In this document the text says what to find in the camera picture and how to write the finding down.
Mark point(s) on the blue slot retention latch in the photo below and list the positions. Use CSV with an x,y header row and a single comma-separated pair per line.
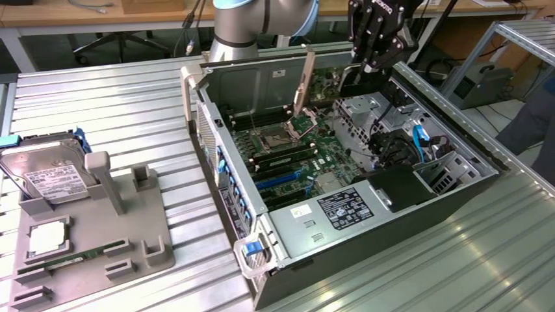
x,y
249,221
232,182
237,195
221,169
244,208

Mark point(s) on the grey controller cabinet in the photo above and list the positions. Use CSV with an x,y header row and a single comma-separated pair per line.
x,y
483,86

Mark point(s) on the person in grey clothes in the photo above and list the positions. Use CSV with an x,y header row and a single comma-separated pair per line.
x,y
532,123

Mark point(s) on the light wood office desk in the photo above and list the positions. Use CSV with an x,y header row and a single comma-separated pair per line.
x,y
455,8
86,18

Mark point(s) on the open black PC case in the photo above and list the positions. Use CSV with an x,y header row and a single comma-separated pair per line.
x,y
389,260

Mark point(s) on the silver CPU chip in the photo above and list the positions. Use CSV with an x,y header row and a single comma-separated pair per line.
x,y
46,239

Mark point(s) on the black plastic shroud box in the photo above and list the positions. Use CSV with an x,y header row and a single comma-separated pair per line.
x,y
389,188

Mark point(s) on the perforated metal disk bay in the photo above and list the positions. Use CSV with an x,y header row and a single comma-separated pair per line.
x,y
441,175

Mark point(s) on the metal socket cover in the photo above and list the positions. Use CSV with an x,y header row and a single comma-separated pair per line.
x,y
303,123

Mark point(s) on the grey power supply unit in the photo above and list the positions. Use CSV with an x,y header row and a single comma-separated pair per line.
x,y
303,234

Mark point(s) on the green RAM stick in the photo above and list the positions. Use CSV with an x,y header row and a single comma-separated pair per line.
x,y
81,255

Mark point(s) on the black office chair base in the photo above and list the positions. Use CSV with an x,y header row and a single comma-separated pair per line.
x,y
121,42

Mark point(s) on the CPU socket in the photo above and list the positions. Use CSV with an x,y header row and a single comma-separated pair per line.
x,y
272,139

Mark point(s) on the RAM stick with black chips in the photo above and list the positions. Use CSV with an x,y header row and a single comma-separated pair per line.
x,y
285,161

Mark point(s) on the low profile graphics card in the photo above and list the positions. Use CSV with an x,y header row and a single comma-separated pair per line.
x,y
303,81

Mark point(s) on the silver chipset heatsink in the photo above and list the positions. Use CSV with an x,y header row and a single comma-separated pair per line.
x,y
329,183

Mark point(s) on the blue expansion slot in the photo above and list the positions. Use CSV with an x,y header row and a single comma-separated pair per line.
x,y
279,182

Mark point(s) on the black RAM slot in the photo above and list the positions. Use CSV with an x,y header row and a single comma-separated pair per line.
x,y
281,153
279,150
284,157
260,116
261,120

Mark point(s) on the aluminium frame slat table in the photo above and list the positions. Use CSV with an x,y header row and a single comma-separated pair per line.
x,y
524,39

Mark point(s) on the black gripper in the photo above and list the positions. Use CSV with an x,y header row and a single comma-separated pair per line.
x,y
376,32

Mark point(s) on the black long expansion slot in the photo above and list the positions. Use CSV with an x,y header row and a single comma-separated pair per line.
x,y
292,202

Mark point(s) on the green motherboard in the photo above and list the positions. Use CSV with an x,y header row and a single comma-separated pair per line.
x,y
329,157

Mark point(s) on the silver drive cage bracket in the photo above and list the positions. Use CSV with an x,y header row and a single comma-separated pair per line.
x,y
359,110

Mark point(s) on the blue case release latch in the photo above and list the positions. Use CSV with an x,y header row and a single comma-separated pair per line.
x,y
252,249

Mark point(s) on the brown cardboard box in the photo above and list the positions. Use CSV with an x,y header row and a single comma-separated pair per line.
x,y
150,6

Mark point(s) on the thin metal locking lever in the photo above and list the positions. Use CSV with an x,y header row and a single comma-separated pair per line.
x,y
252,120

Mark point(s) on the hard disk in blue carrier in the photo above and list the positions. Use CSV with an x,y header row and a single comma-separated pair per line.
x,y
42,172

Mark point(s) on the grey plastic parts rack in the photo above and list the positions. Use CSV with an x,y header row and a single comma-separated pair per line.
x,y
129,227

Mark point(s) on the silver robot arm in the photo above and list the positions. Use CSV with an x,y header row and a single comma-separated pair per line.
x,y
243,19

